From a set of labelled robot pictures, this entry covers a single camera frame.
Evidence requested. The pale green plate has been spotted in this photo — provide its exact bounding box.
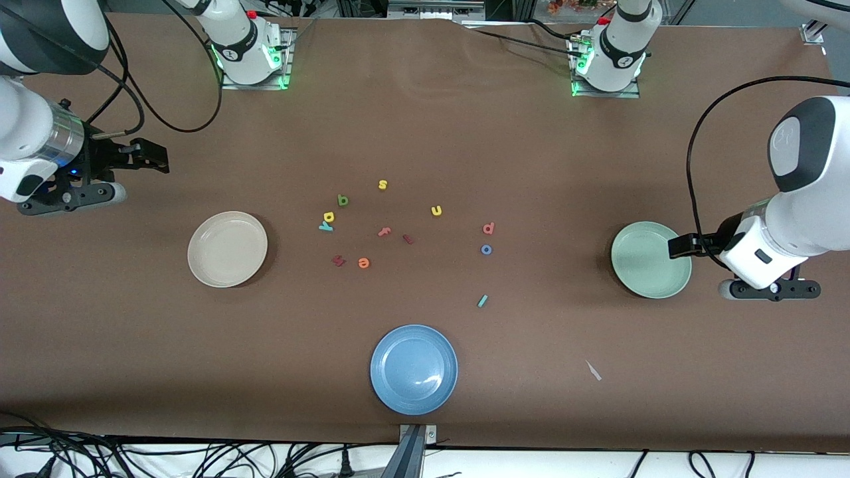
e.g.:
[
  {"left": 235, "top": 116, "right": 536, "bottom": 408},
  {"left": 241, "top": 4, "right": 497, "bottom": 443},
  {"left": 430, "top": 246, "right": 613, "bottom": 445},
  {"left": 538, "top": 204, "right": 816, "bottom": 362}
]
[{"left": 611, "top": 221, "right": 693, "bottom": 299}]

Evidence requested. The beige brown plate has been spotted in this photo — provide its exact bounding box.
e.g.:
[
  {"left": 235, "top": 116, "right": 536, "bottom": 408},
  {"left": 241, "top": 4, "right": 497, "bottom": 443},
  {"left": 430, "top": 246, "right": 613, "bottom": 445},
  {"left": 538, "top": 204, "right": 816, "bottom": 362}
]
[{"left": 187, "top": 211, "right": 269, "bottom": 288}]

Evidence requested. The brown table cover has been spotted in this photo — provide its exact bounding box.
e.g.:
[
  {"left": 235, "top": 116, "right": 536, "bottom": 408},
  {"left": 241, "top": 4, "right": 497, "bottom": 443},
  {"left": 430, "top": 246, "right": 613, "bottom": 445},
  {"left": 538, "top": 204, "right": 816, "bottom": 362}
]
[{"left": 0, "top": 12, "right": 850, "bottom": 453}]

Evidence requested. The blue plate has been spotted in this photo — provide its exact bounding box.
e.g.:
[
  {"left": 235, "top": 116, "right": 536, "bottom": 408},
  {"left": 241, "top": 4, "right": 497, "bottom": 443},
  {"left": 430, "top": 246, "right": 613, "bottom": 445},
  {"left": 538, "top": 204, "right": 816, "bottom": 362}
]
[{"left": 370, "top": 324, "right": 459, "bottom": 416}]

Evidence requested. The grey metal box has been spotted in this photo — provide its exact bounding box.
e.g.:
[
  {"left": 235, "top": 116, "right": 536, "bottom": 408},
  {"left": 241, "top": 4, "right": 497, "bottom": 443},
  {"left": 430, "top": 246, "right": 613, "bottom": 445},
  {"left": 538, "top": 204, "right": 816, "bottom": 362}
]
[{"left": 387, "top": 0, "right": 485, "bottom": 19}]

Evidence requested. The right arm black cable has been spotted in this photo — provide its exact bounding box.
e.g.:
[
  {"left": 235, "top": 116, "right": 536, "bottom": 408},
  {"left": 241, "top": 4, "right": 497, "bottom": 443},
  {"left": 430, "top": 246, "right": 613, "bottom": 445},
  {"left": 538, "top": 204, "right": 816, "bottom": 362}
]
[{"left": 86, "top": 0, "right": 224, "bottom": 140}]

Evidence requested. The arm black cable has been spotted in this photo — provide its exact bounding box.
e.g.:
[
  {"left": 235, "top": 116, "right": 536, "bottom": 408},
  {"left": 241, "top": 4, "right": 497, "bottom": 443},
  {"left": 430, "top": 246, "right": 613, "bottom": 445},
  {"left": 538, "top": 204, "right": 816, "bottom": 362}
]
[
  {"left": 686, "top": 75, "right": 850, "bottom": 270},
  {"left": 86, "top": 0, "right": 224, "bottom": 140}
]

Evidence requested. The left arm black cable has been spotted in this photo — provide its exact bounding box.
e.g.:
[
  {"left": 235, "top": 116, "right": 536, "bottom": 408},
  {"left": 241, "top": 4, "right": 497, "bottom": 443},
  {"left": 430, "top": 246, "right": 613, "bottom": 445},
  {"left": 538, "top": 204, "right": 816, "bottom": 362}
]
[{"left": 686, "top": 75, "right": 850, "bottom": 270}]

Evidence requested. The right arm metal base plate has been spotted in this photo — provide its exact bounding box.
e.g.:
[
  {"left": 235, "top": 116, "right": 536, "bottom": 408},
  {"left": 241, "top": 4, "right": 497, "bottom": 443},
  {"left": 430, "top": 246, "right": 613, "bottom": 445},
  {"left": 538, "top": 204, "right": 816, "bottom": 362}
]
[{"left": 219, "top": 27, "right": 296, "bottom": 91}]

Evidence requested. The thin black cable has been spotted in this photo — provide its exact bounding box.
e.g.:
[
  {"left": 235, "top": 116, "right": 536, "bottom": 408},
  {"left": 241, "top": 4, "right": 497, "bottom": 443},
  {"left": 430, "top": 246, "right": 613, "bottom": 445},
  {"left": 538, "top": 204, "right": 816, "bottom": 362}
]
[
  {"left": 458, "top": 24, "right": 577, "bottom": 60},
  {"left": 528, "top": 19, "right": 584, "bottom": 43}
]

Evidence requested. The tangled black cable bundle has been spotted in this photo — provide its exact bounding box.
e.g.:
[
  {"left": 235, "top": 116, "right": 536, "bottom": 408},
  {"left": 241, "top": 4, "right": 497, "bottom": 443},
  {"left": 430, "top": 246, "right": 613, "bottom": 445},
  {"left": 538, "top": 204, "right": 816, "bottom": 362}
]
[{"left": 0, "top": 410, "right": 399, "bottom": 478}]

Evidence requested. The grey camera mount pole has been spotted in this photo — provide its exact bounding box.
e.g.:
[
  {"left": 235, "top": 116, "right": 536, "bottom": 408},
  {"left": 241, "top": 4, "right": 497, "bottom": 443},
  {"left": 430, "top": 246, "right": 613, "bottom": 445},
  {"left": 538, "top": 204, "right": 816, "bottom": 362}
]
[{"left": 382, "top": 424, "right": 438, "bottom": 478}]

